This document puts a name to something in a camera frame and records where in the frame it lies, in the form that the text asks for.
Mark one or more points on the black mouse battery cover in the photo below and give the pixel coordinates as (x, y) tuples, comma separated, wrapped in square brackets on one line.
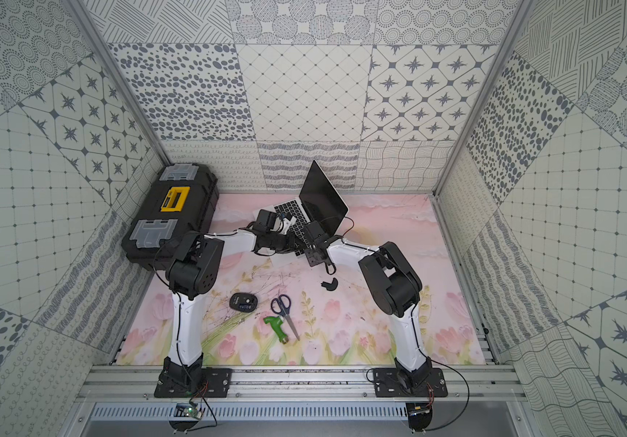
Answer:
[(330, 286)]

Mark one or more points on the silver laptop with black keyboard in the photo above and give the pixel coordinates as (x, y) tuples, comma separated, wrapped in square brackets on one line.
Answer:
[(318, 201)]

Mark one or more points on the pink floral table mat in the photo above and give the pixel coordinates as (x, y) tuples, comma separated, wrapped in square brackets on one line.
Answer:
[(343, 327)]

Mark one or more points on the black toolbox with yellow latch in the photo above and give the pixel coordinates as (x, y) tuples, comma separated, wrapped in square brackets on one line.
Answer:
[(183, 199)]

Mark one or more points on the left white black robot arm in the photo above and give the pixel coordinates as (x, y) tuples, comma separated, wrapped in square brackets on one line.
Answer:
[(194, 271)]

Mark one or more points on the black wireless mouse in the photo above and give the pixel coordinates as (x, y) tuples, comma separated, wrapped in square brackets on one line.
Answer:
[(243, 302)]

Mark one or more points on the aluminium mounting rail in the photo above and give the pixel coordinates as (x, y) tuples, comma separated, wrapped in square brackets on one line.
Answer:
[(498, 383)]

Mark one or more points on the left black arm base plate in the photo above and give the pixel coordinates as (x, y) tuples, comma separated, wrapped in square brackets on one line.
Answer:
[(200, 382)]

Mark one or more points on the green toy hammer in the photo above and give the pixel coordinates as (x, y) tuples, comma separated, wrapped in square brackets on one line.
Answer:
[(276, 325)]

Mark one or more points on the blue handled scissors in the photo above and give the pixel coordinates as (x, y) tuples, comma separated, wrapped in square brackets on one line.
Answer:
[(281, 305)]

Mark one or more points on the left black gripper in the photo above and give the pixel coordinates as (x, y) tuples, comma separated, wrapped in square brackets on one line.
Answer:
[(284, 238)]

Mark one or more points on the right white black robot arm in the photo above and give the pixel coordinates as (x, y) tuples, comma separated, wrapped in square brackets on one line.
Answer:
[(393, 284)]

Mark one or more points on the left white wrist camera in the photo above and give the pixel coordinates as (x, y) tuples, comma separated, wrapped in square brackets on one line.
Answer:
[(287, 220)]

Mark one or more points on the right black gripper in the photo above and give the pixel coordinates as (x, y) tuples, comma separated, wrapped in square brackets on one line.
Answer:
[(310, 258)]

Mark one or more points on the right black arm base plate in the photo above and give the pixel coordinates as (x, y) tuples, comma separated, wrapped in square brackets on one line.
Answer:
[(396, 383)]

